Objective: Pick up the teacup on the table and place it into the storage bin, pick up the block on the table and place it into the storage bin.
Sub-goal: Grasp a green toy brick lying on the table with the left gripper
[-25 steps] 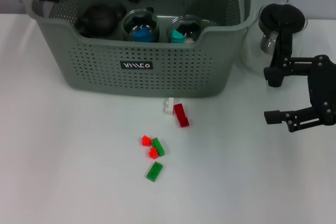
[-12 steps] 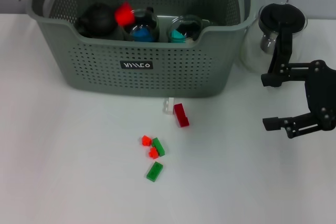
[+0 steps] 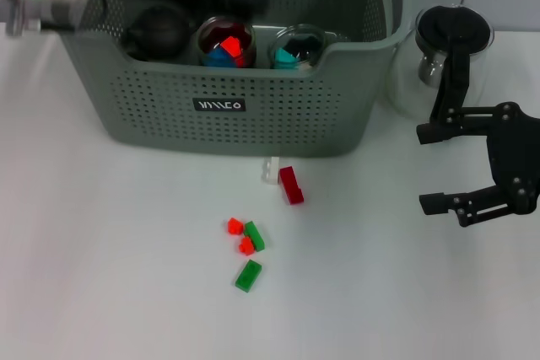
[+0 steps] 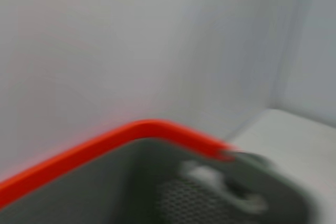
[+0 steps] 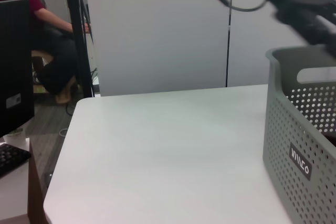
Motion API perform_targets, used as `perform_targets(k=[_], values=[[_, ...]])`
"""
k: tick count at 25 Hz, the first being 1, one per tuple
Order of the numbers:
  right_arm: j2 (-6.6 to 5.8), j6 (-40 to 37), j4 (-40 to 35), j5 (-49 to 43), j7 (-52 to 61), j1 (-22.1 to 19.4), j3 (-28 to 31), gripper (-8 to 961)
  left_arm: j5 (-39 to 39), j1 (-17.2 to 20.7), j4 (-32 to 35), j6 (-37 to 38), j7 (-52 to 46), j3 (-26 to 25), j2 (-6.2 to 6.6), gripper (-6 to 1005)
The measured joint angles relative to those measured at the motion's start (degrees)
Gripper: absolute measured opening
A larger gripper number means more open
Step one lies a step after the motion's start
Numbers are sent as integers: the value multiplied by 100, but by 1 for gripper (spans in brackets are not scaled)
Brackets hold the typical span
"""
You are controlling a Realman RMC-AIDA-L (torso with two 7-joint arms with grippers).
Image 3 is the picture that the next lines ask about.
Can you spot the white toy brick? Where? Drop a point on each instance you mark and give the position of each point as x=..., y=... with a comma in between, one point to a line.
x=304, y=66
x=271, y=170

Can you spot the teal toy brick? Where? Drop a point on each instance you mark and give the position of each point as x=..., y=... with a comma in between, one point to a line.
x=284, y=58

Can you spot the black clay teapot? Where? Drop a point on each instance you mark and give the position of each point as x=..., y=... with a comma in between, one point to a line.
x=158, y=33

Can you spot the grey-green perforated storage bin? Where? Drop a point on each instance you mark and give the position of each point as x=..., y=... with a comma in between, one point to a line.
x=169, y=124

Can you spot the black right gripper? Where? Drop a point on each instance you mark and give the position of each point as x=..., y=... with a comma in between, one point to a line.
x=514, y=153

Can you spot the tiny red toy brick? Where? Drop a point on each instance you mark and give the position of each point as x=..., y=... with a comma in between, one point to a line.
x=235, y=226

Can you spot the dark green toy brick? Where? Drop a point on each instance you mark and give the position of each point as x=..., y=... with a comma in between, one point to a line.
x=255, y=235

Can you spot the large red toy brick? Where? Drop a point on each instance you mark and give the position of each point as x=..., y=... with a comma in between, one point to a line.
x=231, y=46

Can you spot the blue toy brick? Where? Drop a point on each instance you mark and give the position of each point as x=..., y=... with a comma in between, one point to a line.
x=217, y=58

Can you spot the glass teacup with black holder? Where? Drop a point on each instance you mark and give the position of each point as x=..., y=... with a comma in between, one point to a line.
x=211, y=31

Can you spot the dark red toy brick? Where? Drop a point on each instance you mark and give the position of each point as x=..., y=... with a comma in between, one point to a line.
x=292, y=185

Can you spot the glass jar with teal bricks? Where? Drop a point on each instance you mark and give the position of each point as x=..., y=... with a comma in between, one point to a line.
x=304, y=37

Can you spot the small red toy brick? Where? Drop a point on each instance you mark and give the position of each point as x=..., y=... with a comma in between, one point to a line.
x=246, y=246

